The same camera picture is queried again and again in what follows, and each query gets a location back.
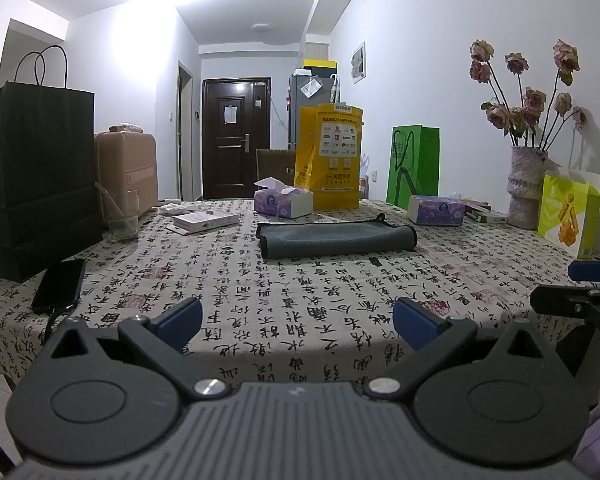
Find grey towel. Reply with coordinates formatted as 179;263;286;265
255;213;418;260

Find yellow paper bag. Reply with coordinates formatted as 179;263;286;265
294;102;365;211

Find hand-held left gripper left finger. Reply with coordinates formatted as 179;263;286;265
44;297;232;404

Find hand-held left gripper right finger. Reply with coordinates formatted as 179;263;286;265
364;297;561;404

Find clear drinking glass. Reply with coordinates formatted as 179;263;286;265
95;183;141;242

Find framed wall picture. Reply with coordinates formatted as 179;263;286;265
351;41;367;84

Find dried pink roses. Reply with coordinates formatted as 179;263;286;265
469;38;588;152

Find small flat carton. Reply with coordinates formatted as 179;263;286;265
466;203;509;225

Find black phone cable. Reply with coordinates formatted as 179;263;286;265
44;305;72;345

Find textured grey vase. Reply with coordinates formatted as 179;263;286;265
505;145;549;231

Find brown chair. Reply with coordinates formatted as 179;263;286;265
255;148;298;192

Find beige suitcase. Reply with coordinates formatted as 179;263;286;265
93;123;159;217

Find green and white snack bag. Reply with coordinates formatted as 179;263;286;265
537;169;600;260

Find black paper bag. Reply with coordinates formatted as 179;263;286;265
0;45;104;284

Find green paper bag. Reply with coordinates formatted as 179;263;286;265
385;124;441;208

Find flat white box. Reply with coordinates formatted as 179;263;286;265
172;211;241;233

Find grey refrigerator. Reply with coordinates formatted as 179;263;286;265
287;71;339;152

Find dark brown door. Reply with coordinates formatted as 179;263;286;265
201;78;271;201

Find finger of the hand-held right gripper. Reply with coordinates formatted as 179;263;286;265
529;284;600;335
567;259;600;283

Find black smartphone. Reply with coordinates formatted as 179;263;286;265
31;258;87;315

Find purple tissue box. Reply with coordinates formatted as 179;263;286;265
407;194;466;226
253;177;314;219

